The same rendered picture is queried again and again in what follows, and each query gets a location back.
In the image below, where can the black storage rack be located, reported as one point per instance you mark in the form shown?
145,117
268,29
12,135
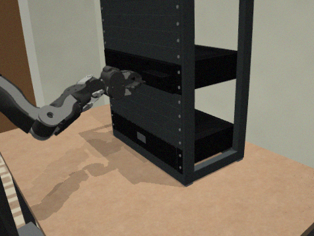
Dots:
156,38

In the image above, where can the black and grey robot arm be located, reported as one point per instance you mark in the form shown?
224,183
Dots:
48,119

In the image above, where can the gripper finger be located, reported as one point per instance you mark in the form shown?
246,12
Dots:
130,90
130,74

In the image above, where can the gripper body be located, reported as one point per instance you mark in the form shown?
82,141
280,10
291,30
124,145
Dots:
114,82

